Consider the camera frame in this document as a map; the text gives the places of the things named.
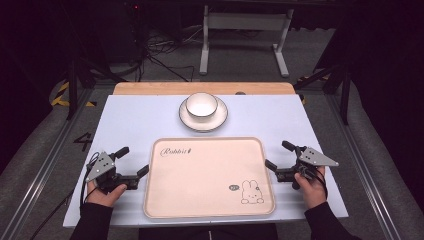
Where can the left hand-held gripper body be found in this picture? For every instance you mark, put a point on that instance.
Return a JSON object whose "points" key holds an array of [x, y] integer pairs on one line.
{"points": [[101, 165]]}

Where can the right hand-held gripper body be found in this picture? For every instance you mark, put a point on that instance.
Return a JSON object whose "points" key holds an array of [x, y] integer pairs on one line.
{"points": [[313, 158]]}

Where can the person's right hand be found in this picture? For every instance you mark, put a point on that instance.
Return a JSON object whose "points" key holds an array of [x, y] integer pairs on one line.
{"points": [[313, 191]]}

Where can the person's left hand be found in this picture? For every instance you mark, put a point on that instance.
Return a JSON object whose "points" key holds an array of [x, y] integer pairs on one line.
{"points": [[103, 198]]}

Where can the white table mat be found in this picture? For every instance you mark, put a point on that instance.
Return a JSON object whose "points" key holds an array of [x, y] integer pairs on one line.
{"points": [[140, 120]]}

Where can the beige rabbit print tray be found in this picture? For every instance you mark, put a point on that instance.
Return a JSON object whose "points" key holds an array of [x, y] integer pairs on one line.
{"points": [[206, 180]]}

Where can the black tripod stand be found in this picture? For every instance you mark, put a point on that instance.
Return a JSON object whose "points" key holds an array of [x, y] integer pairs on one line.
{"points": [[73, 86], [343, 90]]}

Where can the white plate with dark rim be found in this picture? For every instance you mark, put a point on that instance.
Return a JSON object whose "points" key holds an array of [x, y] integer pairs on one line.
{"points": [[203, 124]]}

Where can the wooden table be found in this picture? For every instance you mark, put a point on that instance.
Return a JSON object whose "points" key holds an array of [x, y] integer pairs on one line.
{"points": [[166, 88]]}

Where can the yellow black floor tape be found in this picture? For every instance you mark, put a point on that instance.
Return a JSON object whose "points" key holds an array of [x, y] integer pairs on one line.
{"points": [[60, 96]]}

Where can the white bowl with dark rim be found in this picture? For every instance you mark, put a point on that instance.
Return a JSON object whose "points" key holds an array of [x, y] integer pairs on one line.
{"points": [[201, 105]]}

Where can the black equipment with red light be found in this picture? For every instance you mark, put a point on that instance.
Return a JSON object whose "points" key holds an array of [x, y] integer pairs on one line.
{"points": [[135, 30]]}

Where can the aluminium floor rail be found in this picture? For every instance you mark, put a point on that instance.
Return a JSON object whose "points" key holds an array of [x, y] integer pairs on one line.
{"points": [[43, 166], [363, 166]]}

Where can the white metal stand frame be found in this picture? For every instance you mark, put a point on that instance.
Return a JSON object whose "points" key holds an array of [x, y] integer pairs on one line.
{"points": [[246, 21]]}

